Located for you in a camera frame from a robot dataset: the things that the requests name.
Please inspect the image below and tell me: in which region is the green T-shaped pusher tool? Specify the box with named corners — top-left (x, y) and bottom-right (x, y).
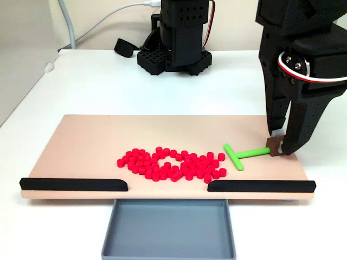
top-left (223, 136), bottom-right (285, 171)

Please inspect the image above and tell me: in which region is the grey plastic tray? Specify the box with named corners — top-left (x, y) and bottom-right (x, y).
top-left (101, 199), bottom-right (236, 260)

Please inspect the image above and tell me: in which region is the peach flat board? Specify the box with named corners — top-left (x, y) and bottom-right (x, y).
top-left (21, 114), bottom-right (315, 202)

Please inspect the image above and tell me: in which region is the grey side panel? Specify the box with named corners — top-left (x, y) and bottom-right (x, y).
top-left (0, 0), bottom-right (59, 127)

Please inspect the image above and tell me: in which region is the white red gripper servo cable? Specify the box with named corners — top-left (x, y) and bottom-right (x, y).
top-left (277, 50), bottom-right (347, 85)

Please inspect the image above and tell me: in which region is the black edge rail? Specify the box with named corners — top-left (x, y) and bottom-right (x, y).
top-left (19, 178), bottom-right (128, 192)
top-left (207, 180), bottom-right (317, 193)

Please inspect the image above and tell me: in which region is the red white black servo cable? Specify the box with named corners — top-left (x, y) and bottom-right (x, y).
top-left (202, 0), bottom-right (216, 51)

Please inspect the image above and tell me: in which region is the white USB cable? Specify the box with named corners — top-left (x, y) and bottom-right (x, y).
top-left (75, 0), bottom-right (162, 46)

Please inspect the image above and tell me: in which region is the thick grey cable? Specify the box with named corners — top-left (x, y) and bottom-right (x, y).
top-left (57, 0), bottom-right (78, 50)

